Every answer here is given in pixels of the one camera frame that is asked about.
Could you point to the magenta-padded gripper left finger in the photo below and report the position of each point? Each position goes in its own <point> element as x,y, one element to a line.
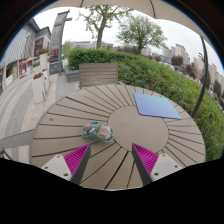
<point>74,160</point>

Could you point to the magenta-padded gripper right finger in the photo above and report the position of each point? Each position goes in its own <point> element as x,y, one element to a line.
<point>148,160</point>

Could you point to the blue mouse pad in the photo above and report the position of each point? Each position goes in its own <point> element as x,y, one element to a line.
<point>156,106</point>

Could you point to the short white flower planter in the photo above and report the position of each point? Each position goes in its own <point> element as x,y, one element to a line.
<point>38,88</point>

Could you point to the brown slatted chair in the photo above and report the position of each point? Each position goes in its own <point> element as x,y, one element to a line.
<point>98,75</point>

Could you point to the dark curved parasol pole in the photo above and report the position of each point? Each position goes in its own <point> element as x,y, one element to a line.
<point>202,73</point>

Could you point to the tall white flower planter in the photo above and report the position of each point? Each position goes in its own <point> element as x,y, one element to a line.
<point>44,61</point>

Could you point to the distant apartment buildings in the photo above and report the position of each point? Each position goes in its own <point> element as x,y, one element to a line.
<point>180,50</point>

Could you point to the grey sign pillar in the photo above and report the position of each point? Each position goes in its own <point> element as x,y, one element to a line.
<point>57,40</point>

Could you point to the grey storefront building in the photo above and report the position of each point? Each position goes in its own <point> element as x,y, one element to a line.
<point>20,50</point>

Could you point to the round dense-crowned tree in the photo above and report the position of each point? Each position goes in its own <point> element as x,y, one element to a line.
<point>141,31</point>

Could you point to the thin-crowned tree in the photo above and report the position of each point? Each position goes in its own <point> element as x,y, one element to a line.
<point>100,26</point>

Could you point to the beige parasol canopy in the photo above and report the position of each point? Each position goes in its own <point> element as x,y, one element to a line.
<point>160,8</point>

